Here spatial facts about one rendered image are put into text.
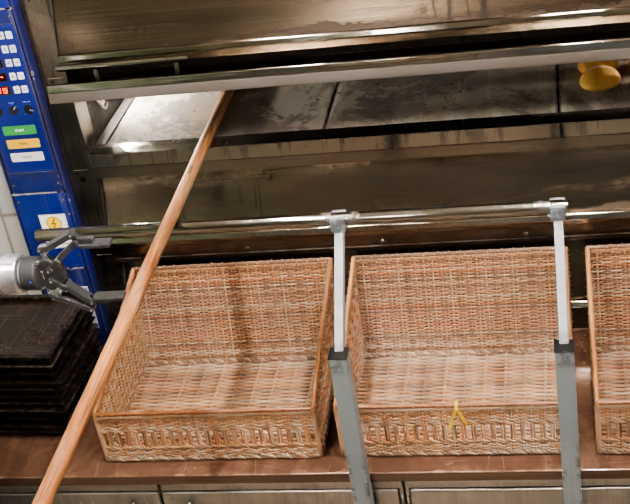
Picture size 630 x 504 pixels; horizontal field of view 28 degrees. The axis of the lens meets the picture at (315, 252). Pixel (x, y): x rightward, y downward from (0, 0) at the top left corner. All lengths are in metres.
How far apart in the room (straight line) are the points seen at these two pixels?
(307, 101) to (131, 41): 0.52
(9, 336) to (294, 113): 0.93
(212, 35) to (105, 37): 0.27
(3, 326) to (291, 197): 0.82
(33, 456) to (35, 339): 0.30
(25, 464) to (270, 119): 1.07
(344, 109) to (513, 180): 0.48
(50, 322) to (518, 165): 1.26
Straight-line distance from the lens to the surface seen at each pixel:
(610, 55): 2.83
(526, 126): 3.06
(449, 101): 3.21
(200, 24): 3.03
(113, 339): 2.47
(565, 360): 2.67
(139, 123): 3.39
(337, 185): 3.18
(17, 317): 3.37
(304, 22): 2.97
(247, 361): 3.39
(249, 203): 3.24
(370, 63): 2.85
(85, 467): 3.20
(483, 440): 2.95
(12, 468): 3.28
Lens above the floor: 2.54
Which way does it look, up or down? 31 degrees down
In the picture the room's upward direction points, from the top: 10 degrees counter-clockwise
